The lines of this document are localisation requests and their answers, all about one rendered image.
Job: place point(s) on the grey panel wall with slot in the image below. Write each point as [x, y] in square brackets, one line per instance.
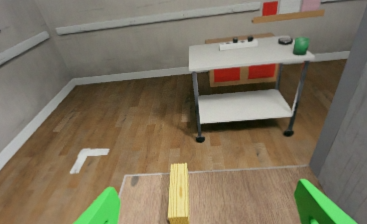
[339, 160]

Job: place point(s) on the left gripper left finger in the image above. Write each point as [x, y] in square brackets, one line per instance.
[104, 210]

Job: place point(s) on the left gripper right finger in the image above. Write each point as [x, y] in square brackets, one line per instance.
[315, 208]

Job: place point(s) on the yellow wooden block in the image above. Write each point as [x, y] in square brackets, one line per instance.
[179, 187]

